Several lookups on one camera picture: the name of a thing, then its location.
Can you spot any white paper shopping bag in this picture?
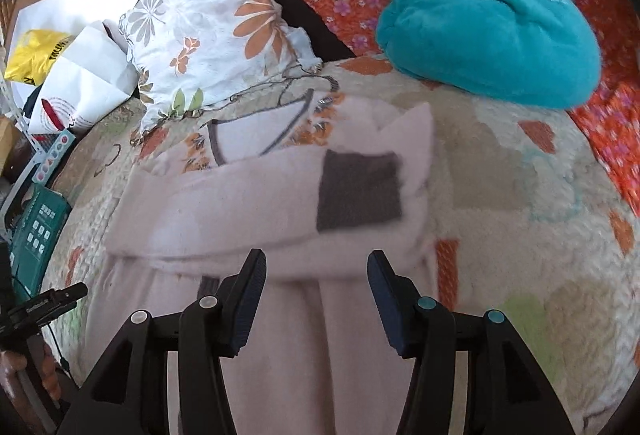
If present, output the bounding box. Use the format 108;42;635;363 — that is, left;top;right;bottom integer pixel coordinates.
28;22;139;135

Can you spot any pale pink garment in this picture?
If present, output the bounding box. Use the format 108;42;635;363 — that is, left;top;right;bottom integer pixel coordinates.
82;91;437;434

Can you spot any light blue flat package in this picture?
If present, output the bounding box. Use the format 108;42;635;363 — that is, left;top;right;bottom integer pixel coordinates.
32;129;76;186

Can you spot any heart patterned quilt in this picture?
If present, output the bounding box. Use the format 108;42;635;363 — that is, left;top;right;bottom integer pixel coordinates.
43;57;639;434

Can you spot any teal plush cushion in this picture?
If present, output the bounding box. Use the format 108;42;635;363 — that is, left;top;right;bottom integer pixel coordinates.
375;0;601;110

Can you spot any green cardboard box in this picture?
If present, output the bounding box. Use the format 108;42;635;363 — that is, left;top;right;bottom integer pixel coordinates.
10;186;72;304

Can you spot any white metal shelf rack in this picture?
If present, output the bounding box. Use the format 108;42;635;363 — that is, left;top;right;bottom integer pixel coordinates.
1;78;46;243

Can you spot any left hand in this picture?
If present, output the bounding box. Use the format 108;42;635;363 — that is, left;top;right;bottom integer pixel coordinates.
0;338;64;421

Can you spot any floral white pillow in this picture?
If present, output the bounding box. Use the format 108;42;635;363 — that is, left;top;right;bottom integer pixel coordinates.
119;0;322;135

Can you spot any yellow plastic bag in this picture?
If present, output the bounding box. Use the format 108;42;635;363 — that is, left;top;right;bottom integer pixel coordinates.
4;30;75;87

